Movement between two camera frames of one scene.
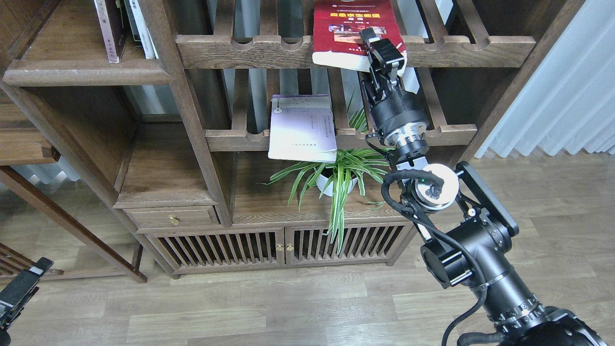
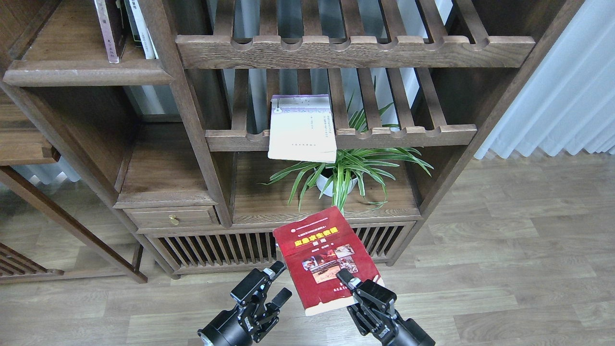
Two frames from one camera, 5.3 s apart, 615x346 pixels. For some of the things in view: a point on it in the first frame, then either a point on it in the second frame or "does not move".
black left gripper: (17, 290) to (240, 326)
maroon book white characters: (110, 20) does not move
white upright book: (142, 30) does not move
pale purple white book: (302, 127) does not move
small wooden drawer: (165, 217) does not move
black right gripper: (399, 108) to (395, 330)
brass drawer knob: (172, 220) does not move
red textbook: (337, 41) to (314, 248)
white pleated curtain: (569, 104) does not move
